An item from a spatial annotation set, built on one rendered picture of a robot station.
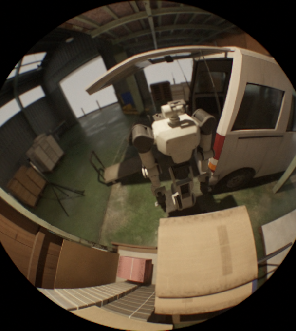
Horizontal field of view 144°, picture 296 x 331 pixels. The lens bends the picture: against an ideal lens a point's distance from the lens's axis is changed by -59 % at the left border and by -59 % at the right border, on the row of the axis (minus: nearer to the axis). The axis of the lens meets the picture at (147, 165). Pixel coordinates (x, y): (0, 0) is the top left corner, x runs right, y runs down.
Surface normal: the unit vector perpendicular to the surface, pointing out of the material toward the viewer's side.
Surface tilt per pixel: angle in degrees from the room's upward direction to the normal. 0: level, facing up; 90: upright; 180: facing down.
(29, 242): 90
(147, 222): 0
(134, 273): 0
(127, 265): 0
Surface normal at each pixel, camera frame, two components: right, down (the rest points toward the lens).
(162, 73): -0.09, 0.72
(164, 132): -0.08, 0.00
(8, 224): 0.96, -0.11
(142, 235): -0.26, -0.68
